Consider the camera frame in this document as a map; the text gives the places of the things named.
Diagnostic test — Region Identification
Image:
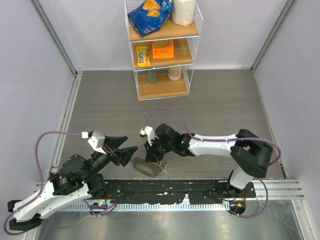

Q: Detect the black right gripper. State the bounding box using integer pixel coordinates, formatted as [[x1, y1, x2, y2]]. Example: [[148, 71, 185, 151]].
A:
[[145, 135, 175, 162]]

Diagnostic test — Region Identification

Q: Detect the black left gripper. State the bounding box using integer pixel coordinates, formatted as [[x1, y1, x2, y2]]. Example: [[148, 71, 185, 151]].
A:
[[83, 135, 139, 181]]

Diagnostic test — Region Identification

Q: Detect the metal key organizer with rings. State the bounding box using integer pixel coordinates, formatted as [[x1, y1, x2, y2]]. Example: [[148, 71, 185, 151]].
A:
[[131, 156, 167, 178]]

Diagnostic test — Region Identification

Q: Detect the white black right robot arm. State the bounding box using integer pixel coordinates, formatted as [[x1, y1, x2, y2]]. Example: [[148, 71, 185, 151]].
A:
[[140, 123, 273, 197]]

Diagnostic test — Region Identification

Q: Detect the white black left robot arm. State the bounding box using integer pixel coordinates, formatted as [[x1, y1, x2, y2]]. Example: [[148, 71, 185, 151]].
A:
[[3, 131, 138, 236]]

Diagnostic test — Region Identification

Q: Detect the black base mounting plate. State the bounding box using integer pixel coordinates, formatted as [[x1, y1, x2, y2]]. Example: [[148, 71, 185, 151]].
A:
[[105, 179, 256, 205]]

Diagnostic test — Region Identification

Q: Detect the white printed cup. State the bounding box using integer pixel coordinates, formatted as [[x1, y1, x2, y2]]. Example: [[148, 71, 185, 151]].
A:
[[167, 65, 182, 81]]

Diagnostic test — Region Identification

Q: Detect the yellow candy bag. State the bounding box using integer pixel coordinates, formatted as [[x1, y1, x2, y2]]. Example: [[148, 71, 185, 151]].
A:
[[135, 46, 151, 68]]

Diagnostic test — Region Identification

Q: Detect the orange candy box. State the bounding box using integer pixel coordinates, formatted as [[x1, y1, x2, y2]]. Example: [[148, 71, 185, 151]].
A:
[[152, 39, 174, 59]]

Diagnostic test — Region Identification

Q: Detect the blue chips bag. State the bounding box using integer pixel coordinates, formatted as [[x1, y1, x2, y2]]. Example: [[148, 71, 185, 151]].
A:
[[127, 0, 174, 37]]

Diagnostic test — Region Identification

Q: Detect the white paper towel roll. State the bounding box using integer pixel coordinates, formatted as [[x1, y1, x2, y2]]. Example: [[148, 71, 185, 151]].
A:
[[172, 0, 196, 27]]

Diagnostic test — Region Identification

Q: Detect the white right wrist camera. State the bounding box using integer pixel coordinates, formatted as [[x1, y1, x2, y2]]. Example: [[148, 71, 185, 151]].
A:
[[140, 126, 157, 146]]

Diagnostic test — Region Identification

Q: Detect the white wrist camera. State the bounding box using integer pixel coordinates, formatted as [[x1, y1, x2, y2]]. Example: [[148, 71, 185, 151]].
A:
[[140, 126, 157, 146], [81, 131, 106, 154]]

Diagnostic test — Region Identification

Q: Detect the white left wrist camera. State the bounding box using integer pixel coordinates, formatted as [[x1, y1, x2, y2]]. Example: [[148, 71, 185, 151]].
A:
[[81, 131, 106, 154]]

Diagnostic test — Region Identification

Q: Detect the white slotted cable duct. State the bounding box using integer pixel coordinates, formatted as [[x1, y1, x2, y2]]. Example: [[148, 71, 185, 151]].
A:
[[59, 201, 230, 212]]

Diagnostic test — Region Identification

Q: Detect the white wire shelf unit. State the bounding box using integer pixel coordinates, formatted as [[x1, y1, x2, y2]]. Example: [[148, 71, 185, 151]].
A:
[[125, 3, 203, 101]]

